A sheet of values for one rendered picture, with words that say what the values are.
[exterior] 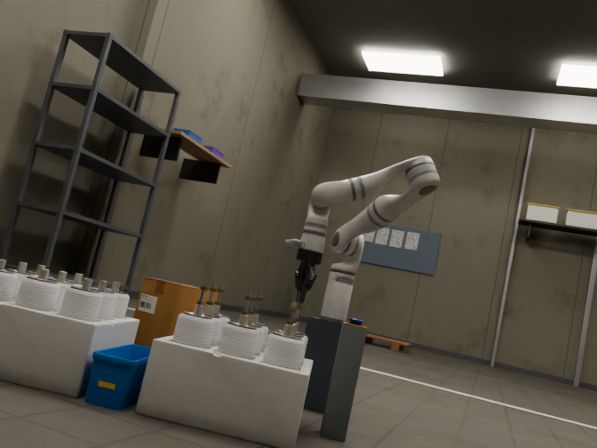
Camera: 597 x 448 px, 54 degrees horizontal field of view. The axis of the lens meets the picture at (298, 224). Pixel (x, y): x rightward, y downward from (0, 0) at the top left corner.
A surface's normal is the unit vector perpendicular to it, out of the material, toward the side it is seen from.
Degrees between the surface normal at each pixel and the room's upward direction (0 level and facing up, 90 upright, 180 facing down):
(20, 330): 90
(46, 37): 90
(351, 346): 90
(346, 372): 90
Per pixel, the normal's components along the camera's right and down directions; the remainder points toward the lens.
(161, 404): -0.05, -0.14
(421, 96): -0.30, -0.19
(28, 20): 0.93, 0.16
